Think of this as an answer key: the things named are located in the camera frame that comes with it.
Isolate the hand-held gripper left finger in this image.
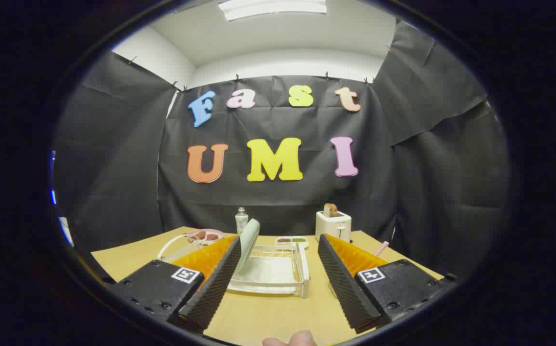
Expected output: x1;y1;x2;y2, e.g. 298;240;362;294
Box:
109;234;243;334

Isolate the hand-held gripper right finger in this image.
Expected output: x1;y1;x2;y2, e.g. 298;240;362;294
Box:
317;234;456;334

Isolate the pale green plate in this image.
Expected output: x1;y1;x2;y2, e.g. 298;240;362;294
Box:
232;219;260;277

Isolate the white wire dish rack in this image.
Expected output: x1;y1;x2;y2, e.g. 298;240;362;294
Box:
157;233;310;298

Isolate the small white divided dish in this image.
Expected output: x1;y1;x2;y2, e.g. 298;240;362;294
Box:
275;236;309;249

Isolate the pink bowl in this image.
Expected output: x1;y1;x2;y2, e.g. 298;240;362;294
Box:
186;229;224;244

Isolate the white toaster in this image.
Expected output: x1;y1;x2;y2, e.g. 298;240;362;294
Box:
315;210;352;243

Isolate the clear green bottle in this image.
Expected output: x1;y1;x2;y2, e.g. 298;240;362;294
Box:
235;207;249;236

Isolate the ceiling light panel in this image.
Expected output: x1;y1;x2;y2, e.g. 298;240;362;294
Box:
218;0;327;22

